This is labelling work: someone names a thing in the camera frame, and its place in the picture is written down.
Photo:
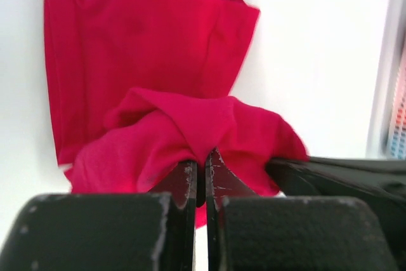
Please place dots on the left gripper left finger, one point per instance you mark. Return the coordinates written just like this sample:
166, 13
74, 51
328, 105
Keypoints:
152, 231

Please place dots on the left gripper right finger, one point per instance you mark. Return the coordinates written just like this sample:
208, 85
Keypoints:
293, 232

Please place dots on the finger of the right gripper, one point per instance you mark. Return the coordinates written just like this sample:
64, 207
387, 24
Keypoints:
379, 183

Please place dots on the white plastic laundry basket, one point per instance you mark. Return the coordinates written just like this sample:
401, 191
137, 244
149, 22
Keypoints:
395, 148

